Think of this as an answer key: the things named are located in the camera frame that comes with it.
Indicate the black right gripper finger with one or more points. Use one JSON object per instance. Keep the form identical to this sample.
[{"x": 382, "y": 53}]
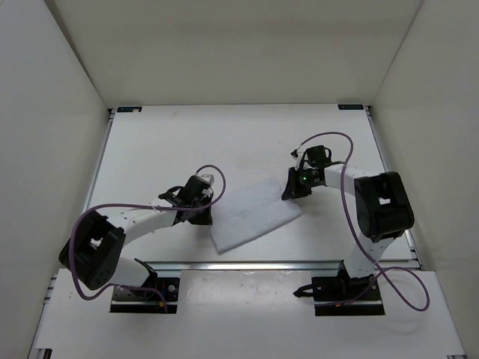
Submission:
[
  {"x": 292, "y": 188},
  {"x": 301, "y": 194}
]

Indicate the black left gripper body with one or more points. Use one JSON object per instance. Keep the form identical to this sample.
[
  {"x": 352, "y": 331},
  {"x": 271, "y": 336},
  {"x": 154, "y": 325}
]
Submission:
[{"x": 201, "y": 216}]

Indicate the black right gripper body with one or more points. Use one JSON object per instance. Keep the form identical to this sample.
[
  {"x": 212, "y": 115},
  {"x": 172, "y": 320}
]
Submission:
[{"x": 306, "y": 181}]

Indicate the white skirt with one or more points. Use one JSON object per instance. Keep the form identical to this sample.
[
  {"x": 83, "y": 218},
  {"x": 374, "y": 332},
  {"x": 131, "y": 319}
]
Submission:
[{"x": 249, "y": 213}]

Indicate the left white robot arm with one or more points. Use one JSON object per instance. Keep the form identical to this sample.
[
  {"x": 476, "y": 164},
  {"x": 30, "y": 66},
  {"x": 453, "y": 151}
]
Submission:
[{"x": 100, "y": 239}]

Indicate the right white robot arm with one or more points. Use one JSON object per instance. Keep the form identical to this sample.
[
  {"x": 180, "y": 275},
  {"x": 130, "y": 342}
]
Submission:
[{"x": 383, "y": 210}]

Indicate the right blue table label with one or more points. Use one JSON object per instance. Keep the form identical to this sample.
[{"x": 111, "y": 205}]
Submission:
[{"x": 350, "y": 107}]

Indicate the blue table label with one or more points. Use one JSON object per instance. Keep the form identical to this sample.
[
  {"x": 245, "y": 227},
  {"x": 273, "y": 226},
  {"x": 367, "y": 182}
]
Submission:
[
  {"x": 350, "y": 107},
  {"x": 129, "y": 109}
]

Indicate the left blue table label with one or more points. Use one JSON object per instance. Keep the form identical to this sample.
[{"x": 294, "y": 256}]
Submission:
[{"x": 129, "y": 109}]

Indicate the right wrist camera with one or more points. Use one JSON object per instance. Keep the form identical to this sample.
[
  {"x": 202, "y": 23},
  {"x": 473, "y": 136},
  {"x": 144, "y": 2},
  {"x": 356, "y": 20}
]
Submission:
[{"x": 301, "y": 159}]

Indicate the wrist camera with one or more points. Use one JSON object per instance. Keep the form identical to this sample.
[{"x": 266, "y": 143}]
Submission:
[
  {"x": 301, "y": 159},
  {"x": 208, "y": 179}
]

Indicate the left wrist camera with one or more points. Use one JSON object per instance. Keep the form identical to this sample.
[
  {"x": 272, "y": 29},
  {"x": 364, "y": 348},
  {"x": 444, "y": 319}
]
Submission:
[{"x": 208, "y": 179}]

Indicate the aluminium table frame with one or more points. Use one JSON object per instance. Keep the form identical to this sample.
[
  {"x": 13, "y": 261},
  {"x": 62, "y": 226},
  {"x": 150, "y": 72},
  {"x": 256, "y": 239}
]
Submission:
[{"x": 241, "y": 304}]

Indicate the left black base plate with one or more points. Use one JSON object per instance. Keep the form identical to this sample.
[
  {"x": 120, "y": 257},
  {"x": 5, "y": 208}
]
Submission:
[{"x": 157, "y": 294}]

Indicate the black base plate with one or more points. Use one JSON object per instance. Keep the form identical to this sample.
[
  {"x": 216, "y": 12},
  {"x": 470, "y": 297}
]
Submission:
[
  {"x": 157, "y": 294},
  {"x": 343, "y": 296}
]

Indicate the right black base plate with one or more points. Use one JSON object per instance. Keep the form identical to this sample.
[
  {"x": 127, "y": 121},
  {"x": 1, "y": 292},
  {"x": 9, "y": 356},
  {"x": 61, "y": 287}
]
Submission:
[{"x": 343, "y": 296}]

